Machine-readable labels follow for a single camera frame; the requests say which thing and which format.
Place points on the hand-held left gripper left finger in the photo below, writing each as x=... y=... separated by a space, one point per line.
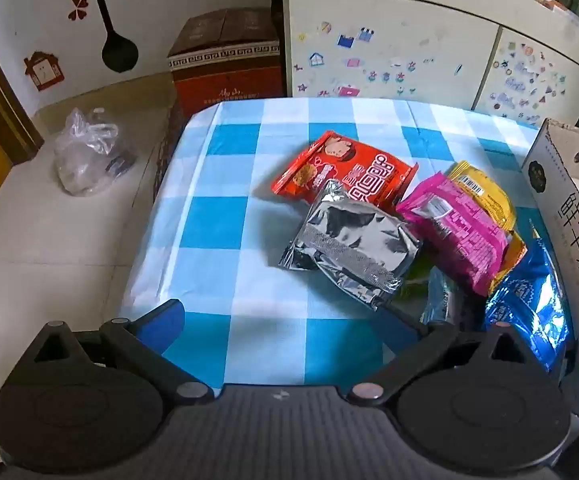
x=162 y=322

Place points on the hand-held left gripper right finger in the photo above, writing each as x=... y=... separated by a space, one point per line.
x=394 y=332

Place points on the light blue snack packet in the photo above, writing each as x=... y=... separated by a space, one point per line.
x=444 y=300

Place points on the silver foil snack packet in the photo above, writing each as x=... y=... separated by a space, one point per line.
x=349 y=240

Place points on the purple snack packet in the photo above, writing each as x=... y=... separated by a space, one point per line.
x=459 y=230

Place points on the dark blue snack packet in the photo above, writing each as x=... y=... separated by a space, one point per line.
x=524 y=305

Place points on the orange-yellow snack packet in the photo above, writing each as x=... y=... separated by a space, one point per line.
x=514 y=255

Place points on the red snack packet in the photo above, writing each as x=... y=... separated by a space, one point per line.
x=364 y=170

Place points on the yellow barcode snack packet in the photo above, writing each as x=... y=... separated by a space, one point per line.
x=494 y=200

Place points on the cardboard box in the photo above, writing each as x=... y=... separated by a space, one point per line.
x=574 y=230

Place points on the blue checkered tablecloth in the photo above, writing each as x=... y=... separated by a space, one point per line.
x=219 y=220

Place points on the clear plastic bag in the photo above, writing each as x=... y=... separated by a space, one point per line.
x=89 y=155

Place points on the red-brown carton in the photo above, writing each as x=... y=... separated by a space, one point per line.
x=224 y=80

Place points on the cream sticker-covered cabinet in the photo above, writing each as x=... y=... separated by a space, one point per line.
x=394 y=25

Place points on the white orange flat box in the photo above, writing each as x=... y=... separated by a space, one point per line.
x=552 y=5

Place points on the black vase wall decal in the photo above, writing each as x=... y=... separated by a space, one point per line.
x=117 y=50

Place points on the red house wall sticker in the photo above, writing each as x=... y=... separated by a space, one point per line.
x=43 y=72

